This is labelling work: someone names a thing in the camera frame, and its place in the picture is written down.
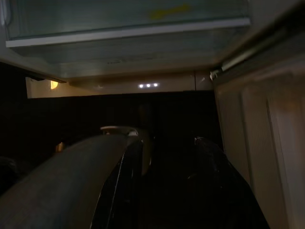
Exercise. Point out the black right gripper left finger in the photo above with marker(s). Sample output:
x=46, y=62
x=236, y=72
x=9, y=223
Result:
x=126, y=190

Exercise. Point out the fridge LED light strip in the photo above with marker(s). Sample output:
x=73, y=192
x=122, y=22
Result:
x=148, y=85

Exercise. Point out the glass fridge shelf white trim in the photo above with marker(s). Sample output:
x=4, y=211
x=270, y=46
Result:
x=119, y=34

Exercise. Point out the round yellow fridge lamp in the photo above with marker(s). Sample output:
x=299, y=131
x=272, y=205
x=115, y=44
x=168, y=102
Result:
x=54, y=85

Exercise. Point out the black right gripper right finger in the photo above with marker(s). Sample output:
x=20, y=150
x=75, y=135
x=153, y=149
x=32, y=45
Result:
x=214, y=190

